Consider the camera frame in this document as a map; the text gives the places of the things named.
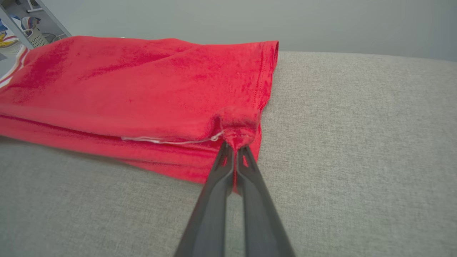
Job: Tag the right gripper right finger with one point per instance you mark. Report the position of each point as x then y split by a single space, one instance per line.
260 214

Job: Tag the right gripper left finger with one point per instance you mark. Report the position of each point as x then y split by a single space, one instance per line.
210 207

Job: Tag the red and white garment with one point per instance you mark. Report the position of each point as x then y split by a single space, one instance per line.
142 89

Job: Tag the white partition panel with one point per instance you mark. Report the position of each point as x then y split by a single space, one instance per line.
250 21

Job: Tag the white woven laundry basket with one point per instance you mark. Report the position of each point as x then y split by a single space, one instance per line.
36 38

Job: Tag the colourful clothes pile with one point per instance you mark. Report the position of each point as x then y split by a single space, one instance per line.
6 40

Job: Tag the thick grey table leg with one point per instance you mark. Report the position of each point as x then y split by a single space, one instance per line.
16 26

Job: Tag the grey partition post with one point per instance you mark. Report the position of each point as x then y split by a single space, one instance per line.
53 18

